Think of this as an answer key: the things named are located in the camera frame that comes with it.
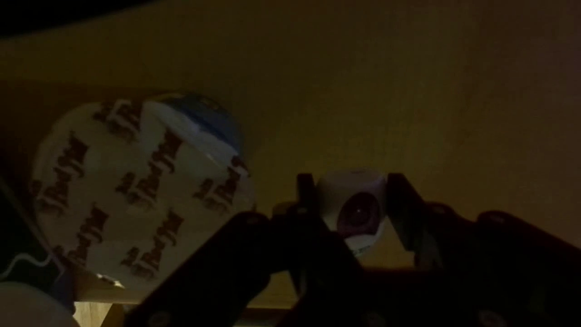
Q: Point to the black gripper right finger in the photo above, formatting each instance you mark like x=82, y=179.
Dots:
x=484, y=261

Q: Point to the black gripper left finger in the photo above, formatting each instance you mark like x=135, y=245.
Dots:
x=242, y=261

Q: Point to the small white cylindrical object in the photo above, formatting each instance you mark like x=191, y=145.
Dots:
x=355, y=207

